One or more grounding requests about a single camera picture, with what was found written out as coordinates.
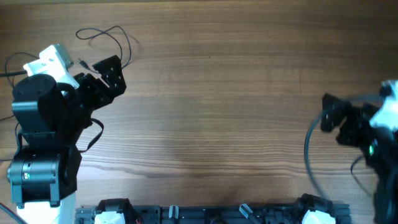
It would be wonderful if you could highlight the thick black usb cable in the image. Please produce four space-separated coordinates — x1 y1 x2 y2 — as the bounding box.
75 25 132 74

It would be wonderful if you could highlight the thin black usb cable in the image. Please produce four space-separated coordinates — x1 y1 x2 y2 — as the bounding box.
4 52 40 88

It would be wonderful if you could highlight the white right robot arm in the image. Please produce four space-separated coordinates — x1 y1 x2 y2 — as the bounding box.
321 93 397 223

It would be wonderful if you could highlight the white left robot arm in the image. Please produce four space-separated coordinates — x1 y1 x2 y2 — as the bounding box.
7 56 126 223

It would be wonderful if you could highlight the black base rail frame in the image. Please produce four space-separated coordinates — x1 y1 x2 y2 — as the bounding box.
75 194 352 224

